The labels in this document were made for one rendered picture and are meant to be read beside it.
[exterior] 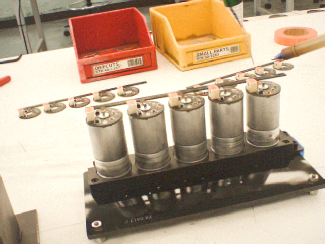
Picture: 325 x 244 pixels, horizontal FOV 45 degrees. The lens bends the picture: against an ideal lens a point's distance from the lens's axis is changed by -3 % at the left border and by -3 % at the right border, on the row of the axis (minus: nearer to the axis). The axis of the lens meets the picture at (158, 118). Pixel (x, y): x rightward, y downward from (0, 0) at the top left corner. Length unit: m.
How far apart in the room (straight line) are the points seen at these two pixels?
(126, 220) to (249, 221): 0.08
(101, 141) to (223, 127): 0.08
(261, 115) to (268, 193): 0.05
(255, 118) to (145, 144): 0.08
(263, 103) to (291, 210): 0.07
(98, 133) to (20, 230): 0.08
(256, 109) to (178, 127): 0.06
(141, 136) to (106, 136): 0.02
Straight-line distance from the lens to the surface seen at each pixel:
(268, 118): 0.29
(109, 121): 0.26
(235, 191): 0.27
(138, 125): 0.26
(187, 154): 0.28
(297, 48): 0.26
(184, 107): 0.27
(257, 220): 0.27
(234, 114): 0.28
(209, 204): 0.26
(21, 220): 0.29
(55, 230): 0.28
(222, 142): 0.29
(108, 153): 0.27
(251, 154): 0.29
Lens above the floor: 0.93
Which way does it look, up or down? 27 degrees down
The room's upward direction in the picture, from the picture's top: 7 degrees counter-clockwise
